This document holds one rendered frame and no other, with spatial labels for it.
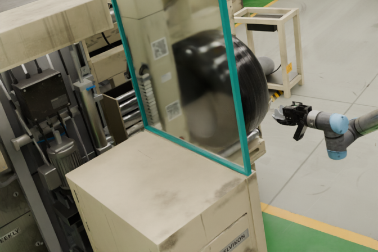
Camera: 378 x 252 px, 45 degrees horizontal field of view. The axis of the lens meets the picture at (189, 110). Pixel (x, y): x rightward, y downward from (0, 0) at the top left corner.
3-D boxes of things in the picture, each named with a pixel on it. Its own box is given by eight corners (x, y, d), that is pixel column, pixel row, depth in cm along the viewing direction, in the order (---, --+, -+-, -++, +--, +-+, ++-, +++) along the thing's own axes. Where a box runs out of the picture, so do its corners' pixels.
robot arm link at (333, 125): (340, 140, 176) (337, 120, 173) (316, 135, 184) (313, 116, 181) (351, 130, 180) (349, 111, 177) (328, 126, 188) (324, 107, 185)
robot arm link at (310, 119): (327, 124, 188) (315, 133, 184) (318, 122, 192) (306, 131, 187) (324, 108, 185) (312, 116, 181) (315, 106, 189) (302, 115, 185)
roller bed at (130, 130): (130, 150, 241) (116, 100, 228) (115, 142, 252) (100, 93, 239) (159, 133, 252) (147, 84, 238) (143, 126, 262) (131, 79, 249)
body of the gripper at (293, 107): (291, 100, 198) (315, 103, 188) (295, 118, 201) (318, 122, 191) (280, 108, 194) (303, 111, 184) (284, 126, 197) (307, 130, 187)
